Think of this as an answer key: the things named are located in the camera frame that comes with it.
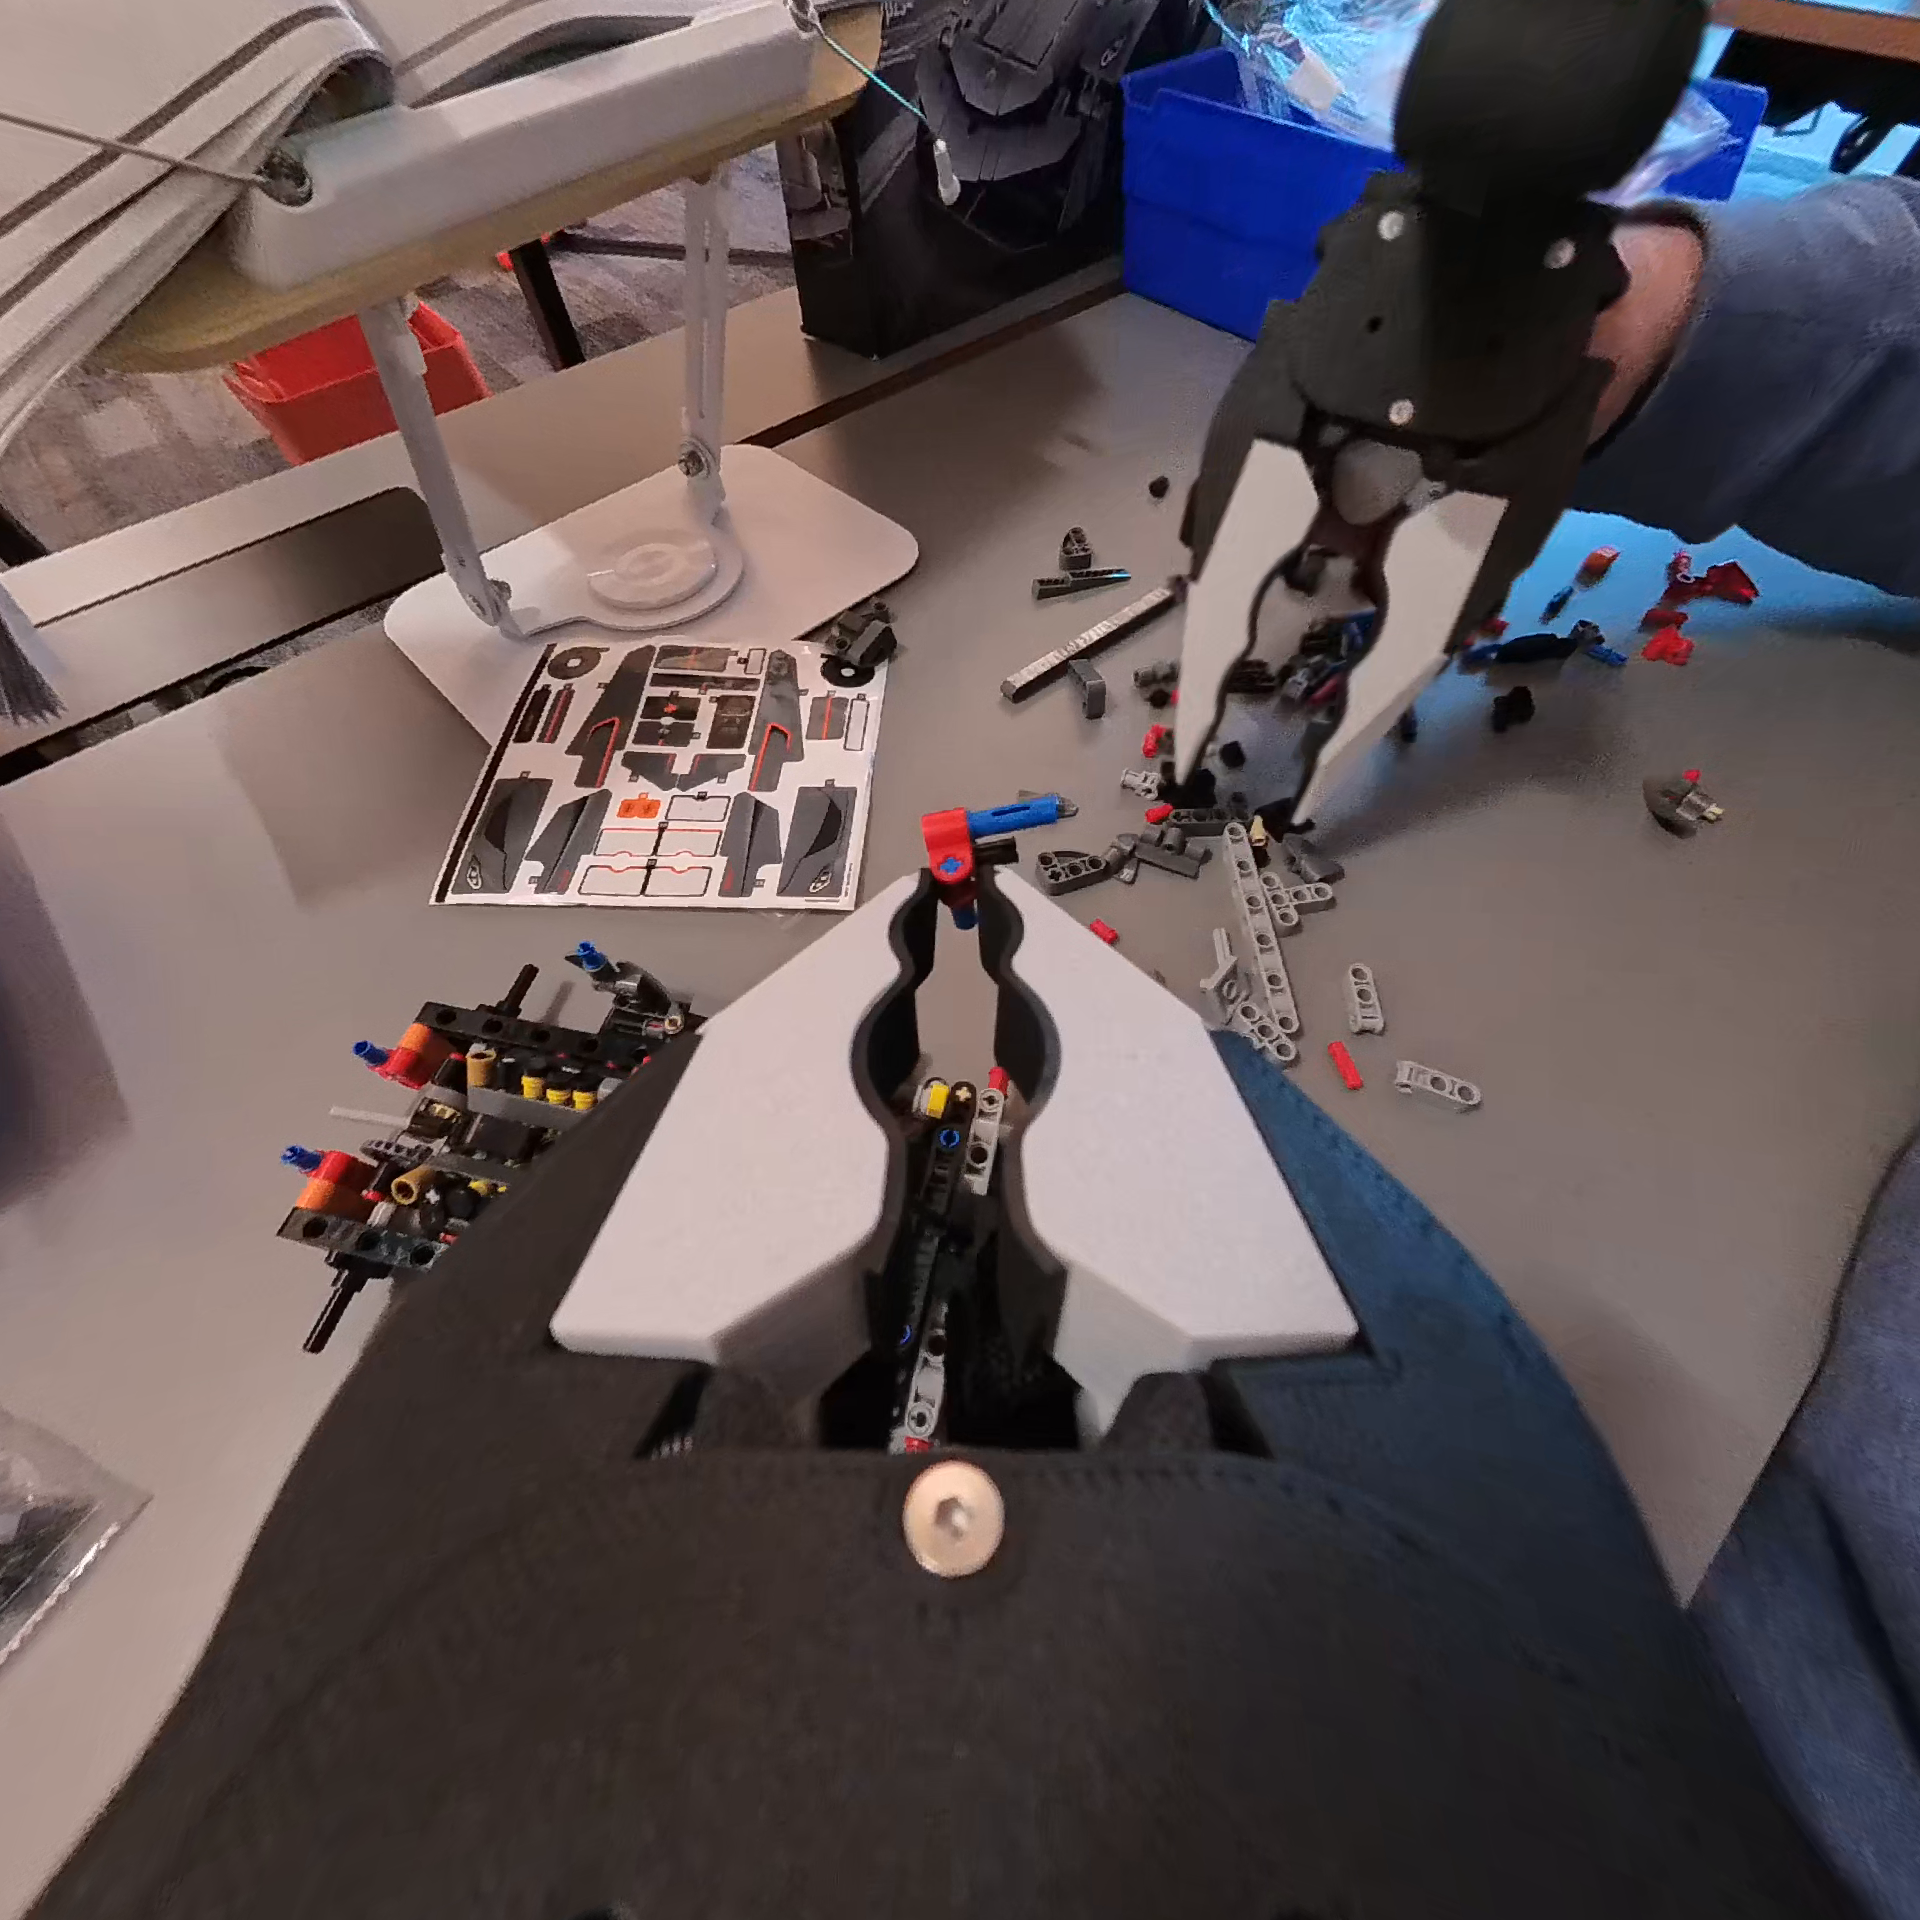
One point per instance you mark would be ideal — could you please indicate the blue plastic bin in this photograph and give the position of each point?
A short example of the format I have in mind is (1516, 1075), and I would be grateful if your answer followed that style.
(1213, 224)

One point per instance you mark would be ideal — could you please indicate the blue lego pin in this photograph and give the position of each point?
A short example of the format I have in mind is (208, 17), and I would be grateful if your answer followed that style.
(1012, 819)
(963, 904)

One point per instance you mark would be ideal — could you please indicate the dark grey lego connector assembly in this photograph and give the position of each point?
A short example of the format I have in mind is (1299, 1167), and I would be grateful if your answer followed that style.
(861, 642)

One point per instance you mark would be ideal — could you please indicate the person's right hand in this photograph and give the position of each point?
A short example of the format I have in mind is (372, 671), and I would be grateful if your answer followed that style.
(1650, 301)

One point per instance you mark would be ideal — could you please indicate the pile of loose lego pieces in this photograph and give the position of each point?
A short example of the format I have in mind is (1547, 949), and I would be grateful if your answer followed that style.
(1511, 710)

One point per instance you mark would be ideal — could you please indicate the dark grey lego piece red pin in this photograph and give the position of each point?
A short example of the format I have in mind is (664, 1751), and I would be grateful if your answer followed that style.
(1681, 802)

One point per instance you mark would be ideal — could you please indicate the sticker sheet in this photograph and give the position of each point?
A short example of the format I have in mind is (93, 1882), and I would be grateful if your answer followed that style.
(675, 781)

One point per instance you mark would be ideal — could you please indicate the red lego claw piece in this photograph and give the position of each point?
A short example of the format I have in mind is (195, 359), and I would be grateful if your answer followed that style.
(1709, 585)

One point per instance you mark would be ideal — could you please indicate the clear plastic bag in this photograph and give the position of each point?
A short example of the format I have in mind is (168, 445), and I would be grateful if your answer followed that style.
(1305, 59)

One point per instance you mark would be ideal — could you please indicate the person's right forearm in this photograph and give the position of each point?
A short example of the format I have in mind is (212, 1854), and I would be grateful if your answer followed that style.
(1800, 376)

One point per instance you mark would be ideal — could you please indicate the white book stand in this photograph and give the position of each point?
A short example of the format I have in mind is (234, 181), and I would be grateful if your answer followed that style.
(810, 525)

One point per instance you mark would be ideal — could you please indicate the dark grey lego liftarm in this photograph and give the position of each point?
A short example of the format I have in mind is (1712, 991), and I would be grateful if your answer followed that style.
(1083, 584)

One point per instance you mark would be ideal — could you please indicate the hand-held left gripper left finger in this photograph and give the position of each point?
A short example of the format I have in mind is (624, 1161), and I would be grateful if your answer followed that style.
(735, 1184)

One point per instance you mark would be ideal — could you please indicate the light grey short lego beam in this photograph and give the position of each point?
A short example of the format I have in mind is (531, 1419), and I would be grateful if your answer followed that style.
(1435, 1085)
(1363, 997)

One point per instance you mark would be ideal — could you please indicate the red lego connector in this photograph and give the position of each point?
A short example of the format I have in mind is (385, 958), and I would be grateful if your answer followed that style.
(944, 840)

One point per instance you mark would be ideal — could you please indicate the light grey lego beam frame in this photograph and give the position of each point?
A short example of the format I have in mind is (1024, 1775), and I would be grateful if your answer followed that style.
(1260, 930)

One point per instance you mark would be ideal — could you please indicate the lego car chassis model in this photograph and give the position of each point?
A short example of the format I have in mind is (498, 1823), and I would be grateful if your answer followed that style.
(493, 1080)

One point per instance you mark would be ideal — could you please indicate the dark grey triangular lego plate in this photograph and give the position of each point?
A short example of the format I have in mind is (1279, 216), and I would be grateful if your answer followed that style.
(1077, 547)

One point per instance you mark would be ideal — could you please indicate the clear bag of lego pieces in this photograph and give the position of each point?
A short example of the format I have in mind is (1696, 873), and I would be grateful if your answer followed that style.
(59, 1529)

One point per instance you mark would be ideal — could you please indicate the long dark grey lego beam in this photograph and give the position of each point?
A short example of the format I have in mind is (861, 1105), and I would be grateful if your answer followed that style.
(1089, 645)

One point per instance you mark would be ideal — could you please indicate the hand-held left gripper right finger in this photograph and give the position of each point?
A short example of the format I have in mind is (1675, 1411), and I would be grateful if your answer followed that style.
(1185, 1184)

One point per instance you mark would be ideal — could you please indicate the black lego set box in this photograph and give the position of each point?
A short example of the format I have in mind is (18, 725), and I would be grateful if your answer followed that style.
(960, 224)

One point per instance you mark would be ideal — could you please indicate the instruction booklet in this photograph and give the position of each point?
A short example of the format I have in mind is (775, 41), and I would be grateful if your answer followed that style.
(89, 210)

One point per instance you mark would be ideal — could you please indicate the dark grey lego wedge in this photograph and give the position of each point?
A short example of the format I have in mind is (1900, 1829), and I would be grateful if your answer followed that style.
(1089, 687)

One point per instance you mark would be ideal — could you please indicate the red plastic bin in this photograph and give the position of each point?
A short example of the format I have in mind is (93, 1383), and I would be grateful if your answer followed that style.
(353, 390)

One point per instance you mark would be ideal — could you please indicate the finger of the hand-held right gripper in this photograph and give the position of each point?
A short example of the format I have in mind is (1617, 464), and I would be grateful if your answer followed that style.
(1236, 599)
(1424, 629)

